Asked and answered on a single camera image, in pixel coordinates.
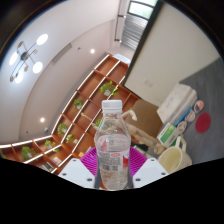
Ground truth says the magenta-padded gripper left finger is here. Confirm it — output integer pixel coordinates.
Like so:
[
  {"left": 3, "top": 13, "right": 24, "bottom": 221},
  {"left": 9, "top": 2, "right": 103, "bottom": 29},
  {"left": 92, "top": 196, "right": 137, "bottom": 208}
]
[{"left": 57, "top": 147, "right": 98, "bottom": 190}]

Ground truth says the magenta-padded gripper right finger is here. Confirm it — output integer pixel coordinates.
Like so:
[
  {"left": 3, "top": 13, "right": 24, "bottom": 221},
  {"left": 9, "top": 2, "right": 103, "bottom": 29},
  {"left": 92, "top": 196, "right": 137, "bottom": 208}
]
[{"left": 128, "top": 146, "right": 169, "bottom": 188}]

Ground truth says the clear plastic water bottle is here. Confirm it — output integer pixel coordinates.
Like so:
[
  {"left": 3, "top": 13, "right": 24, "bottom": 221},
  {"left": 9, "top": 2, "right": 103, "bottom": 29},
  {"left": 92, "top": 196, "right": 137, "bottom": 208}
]
[{"left": 94, "top": 99, "right": 131, "bottom": 191}]

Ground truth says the cream ribbed cup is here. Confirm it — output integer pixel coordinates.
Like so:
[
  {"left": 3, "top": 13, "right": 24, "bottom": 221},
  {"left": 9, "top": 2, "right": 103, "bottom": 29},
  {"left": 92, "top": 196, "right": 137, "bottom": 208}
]
[{"left": 158, "top": 135, "right": 193, "bottom": 175}]

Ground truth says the wooden artist mannequin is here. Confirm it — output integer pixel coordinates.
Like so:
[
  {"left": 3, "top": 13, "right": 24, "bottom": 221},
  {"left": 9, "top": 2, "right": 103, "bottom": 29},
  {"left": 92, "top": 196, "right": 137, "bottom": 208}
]
[{"left": 121, "top": 108, "right": 168, "bottom": 156}]

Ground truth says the green and white box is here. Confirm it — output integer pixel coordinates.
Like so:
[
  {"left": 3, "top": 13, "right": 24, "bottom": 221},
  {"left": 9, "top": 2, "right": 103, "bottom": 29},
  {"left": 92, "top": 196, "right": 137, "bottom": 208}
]
[{"left": 156, "top": 123, "right": 181, "bottom": 148}]

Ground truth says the small round badge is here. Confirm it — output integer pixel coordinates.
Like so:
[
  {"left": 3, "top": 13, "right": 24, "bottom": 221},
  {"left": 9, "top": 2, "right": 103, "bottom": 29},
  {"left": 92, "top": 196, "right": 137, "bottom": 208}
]
[
  {"left": 184, "top": 110, "right": 197, "bottom": 123},
  {"left": 194, "top": 99, "right": 205, "bottom": 114},
  {"left": 176, "top": 120, "right": 188, "bottom": 134}
]

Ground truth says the wooden bookshelf unit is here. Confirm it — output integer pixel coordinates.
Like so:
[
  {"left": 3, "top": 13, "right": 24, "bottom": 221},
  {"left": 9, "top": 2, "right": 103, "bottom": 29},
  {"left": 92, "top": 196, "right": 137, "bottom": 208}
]
[{"left": 0, "top": 53, "right": 141, "bottom": 174}]

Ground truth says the flat round red coaster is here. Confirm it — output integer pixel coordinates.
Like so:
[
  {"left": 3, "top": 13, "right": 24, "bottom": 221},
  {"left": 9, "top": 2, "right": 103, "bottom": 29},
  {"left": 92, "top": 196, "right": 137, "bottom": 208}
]
[{"left": 195, "top": 112, "right": 212, "bottom": 134}]

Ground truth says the white paper package stack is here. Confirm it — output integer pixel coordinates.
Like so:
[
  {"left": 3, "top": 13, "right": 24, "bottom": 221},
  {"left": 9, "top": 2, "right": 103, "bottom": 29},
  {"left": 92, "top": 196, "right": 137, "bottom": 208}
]
[{"left": 156, "top": 83, "right": 198, "bottom": 126}]

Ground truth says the grey window curtain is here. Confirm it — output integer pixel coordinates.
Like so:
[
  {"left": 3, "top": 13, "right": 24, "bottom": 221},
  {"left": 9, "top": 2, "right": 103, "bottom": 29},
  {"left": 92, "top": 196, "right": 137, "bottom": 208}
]
[{"left": 121, "top": 13, "right": 149, "bottom": 51}]

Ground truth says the window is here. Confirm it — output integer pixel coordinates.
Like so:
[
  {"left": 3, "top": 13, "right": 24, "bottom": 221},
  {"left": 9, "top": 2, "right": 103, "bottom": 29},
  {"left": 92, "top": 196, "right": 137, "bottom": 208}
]
[{"left": 128, "top": 0, "right": 158, "bottom": 19}]

